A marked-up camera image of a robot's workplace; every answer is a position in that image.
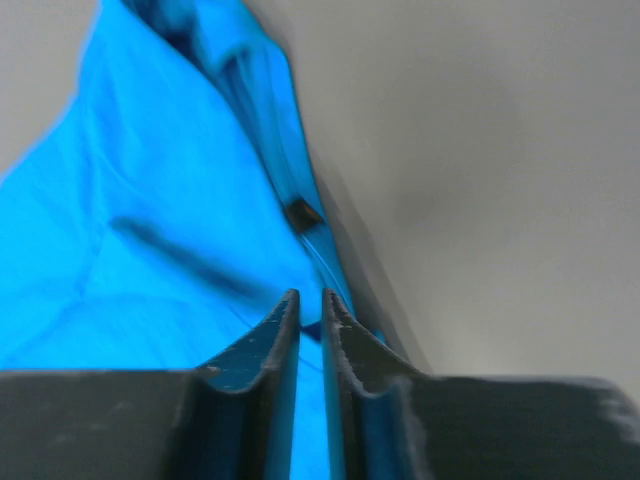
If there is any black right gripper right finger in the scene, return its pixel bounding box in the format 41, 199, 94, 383
322, 290, 639, 480

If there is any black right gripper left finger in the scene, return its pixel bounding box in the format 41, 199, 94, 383
1, 290, 299, 480

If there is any blue t shirt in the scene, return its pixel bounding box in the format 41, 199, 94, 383
0, 0, 389, 480

